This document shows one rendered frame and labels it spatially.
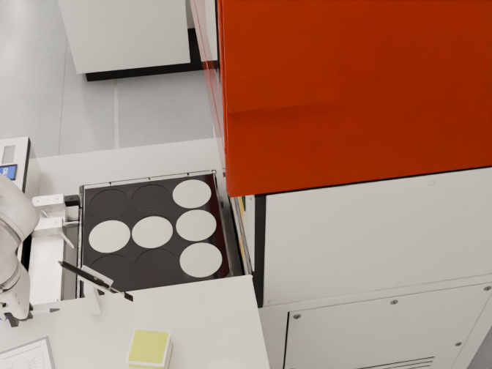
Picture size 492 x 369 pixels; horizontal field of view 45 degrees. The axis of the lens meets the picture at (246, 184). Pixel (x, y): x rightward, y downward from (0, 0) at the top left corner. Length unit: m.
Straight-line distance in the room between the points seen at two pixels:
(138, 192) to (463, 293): 0.89
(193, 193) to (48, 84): 2.11
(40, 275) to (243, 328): 0.53
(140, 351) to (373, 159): 0.57
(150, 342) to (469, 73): 0.75
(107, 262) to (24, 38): 2.69
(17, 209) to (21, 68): 2.68
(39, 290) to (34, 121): 1.94
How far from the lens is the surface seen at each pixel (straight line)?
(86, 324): 1.32
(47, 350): 1.31
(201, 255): 1.46
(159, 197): 1.59
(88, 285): 1.27
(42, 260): 1.56
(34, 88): 3.58
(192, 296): 1.32
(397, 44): 0.99
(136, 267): 1.46
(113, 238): 1.53
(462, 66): 1.07
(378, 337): 1.74
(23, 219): 1.12
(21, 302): 1.23
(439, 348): 1.92
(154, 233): 1.51
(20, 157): 1.70
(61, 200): 1.63
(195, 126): 3.14
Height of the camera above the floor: 2.08
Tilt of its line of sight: 47 degrees down
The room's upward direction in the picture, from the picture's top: straight up
